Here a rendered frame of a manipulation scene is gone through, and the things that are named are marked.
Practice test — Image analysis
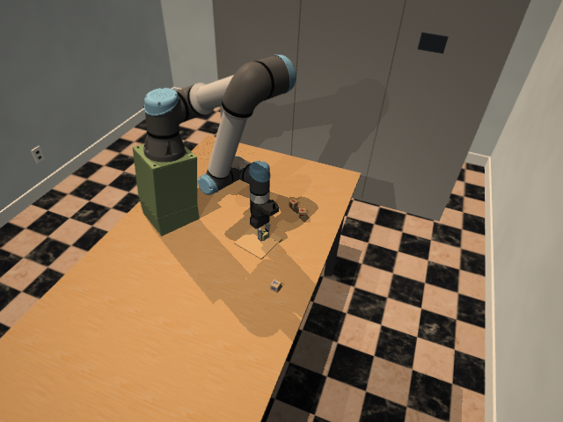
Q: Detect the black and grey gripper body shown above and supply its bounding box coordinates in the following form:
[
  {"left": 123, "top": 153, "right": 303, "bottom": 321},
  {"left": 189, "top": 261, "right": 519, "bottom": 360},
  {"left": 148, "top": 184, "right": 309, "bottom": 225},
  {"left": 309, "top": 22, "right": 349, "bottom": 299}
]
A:
[{"left": 250, "top": 190, "right": 279, "bottom": 229}]

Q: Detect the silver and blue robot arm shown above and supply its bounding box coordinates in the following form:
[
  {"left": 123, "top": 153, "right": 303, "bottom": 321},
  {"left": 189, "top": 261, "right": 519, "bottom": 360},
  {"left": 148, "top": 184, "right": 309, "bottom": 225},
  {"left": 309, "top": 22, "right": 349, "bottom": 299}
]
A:
[{"left": 143, "top": 55, "right": 296, "bottom": 196}]

